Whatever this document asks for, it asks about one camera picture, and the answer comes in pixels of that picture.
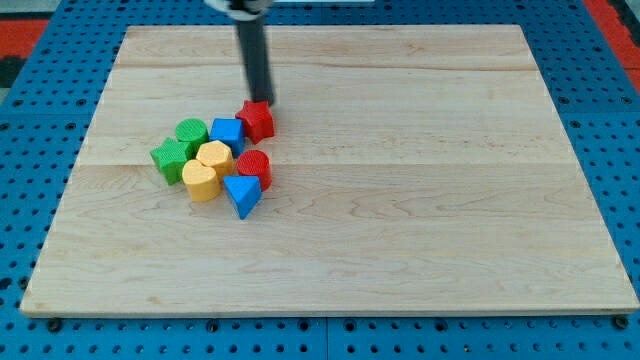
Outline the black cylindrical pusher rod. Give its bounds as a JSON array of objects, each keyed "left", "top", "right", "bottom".
[{"left": 235, "top": 16, "right": 275, "bottom": 105}]

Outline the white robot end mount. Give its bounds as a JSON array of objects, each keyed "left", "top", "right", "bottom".
[{"left": 204, "top": 0, "right": 274, "bottom": 21}]

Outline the red star block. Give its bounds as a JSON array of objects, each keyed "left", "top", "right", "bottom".
[{"left": 236, "top": 100, "right": 275, "bottom": 144}]

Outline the green star block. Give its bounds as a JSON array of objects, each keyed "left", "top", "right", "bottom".
[{"left": 150, "top": 138, "right": 193, "bottom": 185}]

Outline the blue cube block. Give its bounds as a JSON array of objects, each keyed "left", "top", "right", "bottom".
[{"left": 209, "top": 118, "right": 245, "bottom": 158}]

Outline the green cylinder block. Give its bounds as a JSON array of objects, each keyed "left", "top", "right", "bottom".
[{"left": 175, "top": 118, "right": 209, "bottom": 158}]

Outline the yellow hexagon block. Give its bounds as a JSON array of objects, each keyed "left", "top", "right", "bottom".
[{"left": 196, "top": 140, "right": 234, "bottom": 179}]

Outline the red cylinder block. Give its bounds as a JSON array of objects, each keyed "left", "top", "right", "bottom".
[{"left": 236, "top": 150, "right": 272, "bottom": 191}]

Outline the yellow heart block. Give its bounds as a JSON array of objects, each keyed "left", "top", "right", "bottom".
[{"left": 182, "top": 159, "right": 221, "bottom": 202}]

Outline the blue triangle block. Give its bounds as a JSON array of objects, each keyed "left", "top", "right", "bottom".
[{"left": 223, "top": 175, "right": 262, "bottom": 220}]

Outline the wooden board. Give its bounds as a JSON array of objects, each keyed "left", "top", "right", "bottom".
[{"left": 21, "top": 25, "right": 639, "bottom": 318}]

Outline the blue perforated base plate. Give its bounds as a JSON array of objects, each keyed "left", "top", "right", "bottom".
[{"left": 1, "top": 0, "right": 639, "bottom": 359}]

